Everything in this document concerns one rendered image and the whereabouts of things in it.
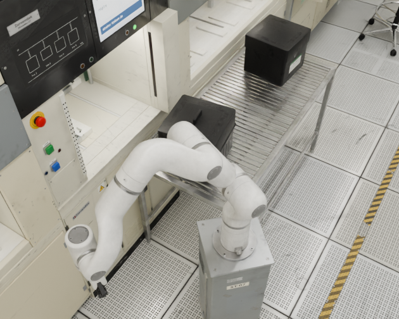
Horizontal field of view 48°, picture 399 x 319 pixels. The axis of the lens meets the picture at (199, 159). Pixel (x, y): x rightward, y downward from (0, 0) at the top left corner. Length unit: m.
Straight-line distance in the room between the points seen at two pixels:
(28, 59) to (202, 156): 0.68
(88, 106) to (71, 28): 0.85
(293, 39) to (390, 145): 1.36
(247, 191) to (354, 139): 2.11
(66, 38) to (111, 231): 0.72
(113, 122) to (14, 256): 0.82
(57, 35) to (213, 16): 1.63
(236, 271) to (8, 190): 0.95
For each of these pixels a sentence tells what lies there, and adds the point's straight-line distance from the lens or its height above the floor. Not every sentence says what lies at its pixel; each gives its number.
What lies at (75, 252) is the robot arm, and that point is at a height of 1.30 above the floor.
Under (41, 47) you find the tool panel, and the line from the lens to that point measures 1.61.
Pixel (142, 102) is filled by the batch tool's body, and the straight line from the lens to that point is 2.44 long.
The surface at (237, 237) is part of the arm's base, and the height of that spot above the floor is 0.89.
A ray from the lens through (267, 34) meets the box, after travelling 2.71.
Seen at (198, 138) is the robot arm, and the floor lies 1.51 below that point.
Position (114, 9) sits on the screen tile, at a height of 1.56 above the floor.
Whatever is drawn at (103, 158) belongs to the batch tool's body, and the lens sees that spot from 2.18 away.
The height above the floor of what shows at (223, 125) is 1.01.
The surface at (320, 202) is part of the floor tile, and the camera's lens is 3.15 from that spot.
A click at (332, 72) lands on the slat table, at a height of 0.76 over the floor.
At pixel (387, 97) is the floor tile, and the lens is 4.10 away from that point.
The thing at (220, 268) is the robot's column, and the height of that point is 0.76.
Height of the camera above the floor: 2.45
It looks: 48 degrees down
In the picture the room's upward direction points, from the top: straight up
